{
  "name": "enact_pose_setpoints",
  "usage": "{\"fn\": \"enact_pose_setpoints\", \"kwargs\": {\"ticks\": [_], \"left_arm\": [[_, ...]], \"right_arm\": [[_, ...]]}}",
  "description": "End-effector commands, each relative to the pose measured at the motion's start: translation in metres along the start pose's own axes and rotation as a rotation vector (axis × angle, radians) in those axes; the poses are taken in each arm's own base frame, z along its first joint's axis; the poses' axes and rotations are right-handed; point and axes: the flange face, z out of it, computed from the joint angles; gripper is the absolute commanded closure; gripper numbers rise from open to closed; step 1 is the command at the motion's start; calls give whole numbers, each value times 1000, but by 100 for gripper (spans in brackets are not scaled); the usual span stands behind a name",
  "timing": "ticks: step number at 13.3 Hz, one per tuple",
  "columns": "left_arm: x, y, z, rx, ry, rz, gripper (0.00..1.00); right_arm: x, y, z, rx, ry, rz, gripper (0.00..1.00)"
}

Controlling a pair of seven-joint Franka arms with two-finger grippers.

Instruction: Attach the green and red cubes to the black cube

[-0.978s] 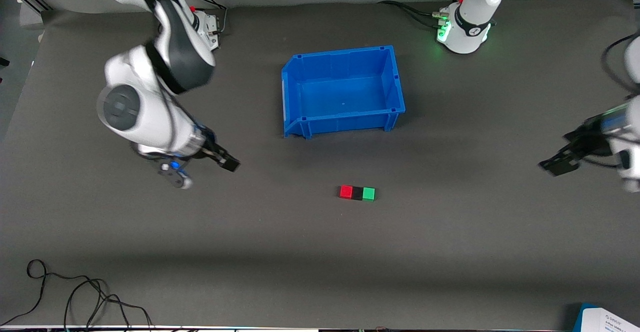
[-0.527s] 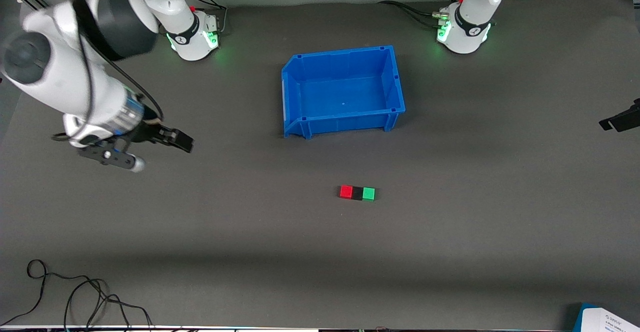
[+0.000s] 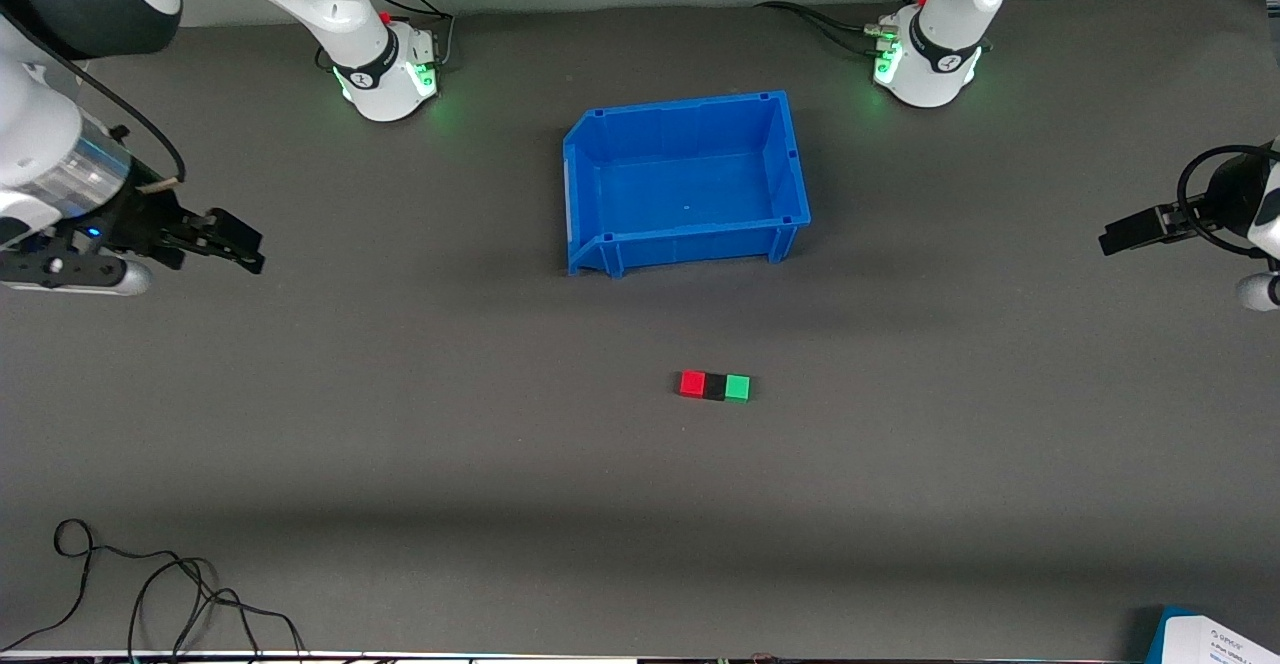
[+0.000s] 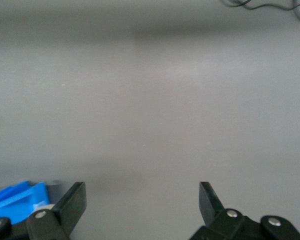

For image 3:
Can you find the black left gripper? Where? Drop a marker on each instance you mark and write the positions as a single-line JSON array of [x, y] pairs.
[[1222, 196]]

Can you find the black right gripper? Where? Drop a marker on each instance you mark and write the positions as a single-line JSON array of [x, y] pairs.
[[138, 216]]

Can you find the dark grey table mat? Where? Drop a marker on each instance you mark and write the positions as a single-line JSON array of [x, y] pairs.
[[400, 464]]

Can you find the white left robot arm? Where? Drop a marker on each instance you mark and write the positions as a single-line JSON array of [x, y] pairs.
[[940, 54]]

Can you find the blue plastic storage bin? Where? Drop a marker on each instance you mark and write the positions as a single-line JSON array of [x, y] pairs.
[[690, 194]]

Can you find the small green cube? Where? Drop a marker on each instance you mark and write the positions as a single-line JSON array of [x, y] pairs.
[[737, 388]]

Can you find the small black cube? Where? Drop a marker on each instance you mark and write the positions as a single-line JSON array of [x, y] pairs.
[[715, 388]]

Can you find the small red cube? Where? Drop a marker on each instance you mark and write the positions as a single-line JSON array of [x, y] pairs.
[[692, 384]]

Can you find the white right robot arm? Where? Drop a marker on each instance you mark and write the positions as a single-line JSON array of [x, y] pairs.
[[340, 4]]

